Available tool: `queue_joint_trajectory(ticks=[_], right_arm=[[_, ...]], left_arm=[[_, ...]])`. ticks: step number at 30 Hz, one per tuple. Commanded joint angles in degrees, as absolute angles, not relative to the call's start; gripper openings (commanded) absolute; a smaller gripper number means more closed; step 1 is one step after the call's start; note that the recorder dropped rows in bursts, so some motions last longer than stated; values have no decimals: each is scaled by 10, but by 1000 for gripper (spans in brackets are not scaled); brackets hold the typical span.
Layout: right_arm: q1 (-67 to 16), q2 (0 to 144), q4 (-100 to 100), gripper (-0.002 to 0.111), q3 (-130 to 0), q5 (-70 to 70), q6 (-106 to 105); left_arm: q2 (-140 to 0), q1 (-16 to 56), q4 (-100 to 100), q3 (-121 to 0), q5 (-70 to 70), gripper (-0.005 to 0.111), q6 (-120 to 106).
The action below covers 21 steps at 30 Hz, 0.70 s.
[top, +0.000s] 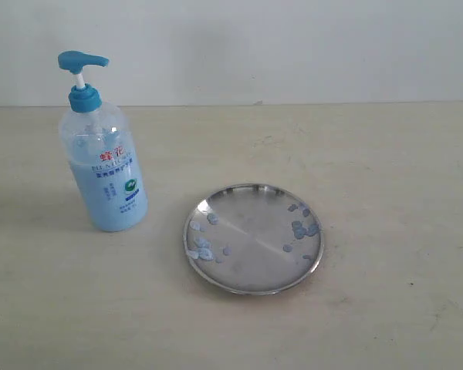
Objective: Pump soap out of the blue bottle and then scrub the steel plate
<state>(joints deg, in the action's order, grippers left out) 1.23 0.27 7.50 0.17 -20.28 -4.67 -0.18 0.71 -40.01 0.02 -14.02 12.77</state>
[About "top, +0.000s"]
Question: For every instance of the blue pump lotion bottle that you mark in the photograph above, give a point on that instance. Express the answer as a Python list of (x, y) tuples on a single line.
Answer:
[(100, 150)]

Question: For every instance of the round stainless steel plate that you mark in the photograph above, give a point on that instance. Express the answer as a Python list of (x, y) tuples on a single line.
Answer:
[(253, 239)]

